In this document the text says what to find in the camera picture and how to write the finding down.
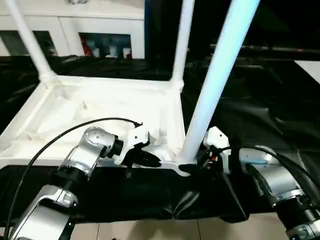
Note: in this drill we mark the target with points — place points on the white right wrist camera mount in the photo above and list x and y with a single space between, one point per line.
217 137

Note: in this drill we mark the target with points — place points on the white glass-door cabinet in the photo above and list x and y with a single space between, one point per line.
62 22

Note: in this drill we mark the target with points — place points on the white plastic table top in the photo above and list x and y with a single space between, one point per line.
100 100

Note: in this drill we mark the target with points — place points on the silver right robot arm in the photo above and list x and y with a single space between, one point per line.
275 175

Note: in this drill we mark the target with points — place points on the black backdrop cloth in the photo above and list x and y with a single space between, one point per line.
275 22

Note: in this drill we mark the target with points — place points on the white flat board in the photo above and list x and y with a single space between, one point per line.
310 71

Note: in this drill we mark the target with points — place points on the dark metal rod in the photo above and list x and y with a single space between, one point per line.
275 48

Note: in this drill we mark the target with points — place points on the white plastic table leg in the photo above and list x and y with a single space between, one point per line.
183 37
220 70
28 42

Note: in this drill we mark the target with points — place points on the black table mat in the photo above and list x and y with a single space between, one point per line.
262 112

